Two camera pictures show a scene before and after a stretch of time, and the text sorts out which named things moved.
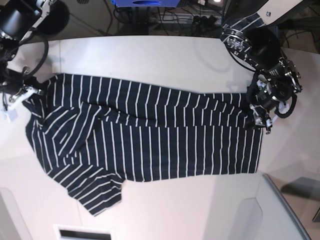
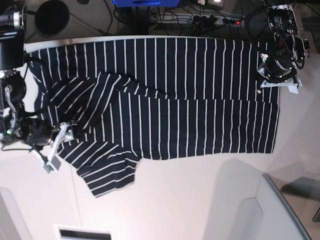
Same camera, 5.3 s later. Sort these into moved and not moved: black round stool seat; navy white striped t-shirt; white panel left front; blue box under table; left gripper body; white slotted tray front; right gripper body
Moved: right gripper body; left gripper body; navy white striped t-shirt
Not moved: blue box under table; white slotted tray front; black round stool seat; white panel left front
